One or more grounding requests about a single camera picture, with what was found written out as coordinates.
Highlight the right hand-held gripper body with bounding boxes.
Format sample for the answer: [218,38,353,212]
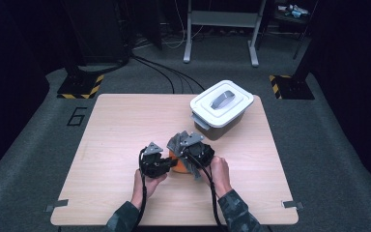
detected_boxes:
[178,131,215,168]

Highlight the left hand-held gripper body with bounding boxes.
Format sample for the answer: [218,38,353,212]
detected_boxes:
[139,141,172,179]

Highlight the orange plush toy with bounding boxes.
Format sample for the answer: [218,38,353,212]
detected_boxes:
[168,149,196,175]

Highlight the grey cloth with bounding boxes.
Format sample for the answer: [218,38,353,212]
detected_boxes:
[166,130,205,181]

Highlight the brown transparent storage box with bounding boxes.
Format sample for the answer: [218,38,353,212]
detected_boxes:
[191,108,248,141]

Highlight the white lid with grey handle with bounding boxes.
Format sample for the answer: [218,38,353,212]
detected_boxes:
[189,79,255,130]

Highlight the person's left hand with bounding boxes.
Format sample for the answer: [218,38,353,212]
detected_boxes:
[129,168,169,211]

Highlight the person's right hand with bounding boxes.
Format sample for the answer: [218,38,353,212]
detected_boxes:
[202,156,234,198]

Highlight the grey tape strip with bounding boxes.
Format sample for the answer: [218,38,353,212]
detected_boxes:
[44,198,70,214]
[281,199,304,211]

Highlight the black stand base striped edge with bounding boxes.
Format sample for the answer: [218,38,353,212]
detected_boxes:
[269,74,316,101]
[56,73,105,100]

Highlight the black cabinet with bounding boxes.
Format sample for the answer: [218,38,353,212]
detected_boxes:
[61,0,133,66]

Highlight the dark shelf with clutter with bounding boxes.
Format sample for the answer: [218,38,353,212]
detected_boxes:
[273,2,313,21]

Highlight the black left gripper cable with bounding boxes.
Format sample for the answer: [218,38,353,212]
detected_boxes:
[134,147,149,232]

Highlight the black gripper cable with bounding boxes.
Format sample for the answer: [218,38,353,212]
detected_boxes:
[134,147,149,232]
[186,153,225,232]

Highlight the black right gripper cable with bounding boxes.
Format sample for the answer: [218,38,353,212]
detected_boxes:
[186,153,225,232]

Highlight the black floor cables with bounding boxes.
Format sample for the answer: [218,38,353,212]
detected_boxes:
[130,54,206,95]

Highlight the white cables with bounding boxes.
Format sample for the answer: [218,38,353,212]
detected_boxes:
[160,0,205,50]

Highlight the white metal stand frame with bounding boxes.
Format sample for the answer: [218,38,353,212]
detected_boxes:
[183,0,268,68]

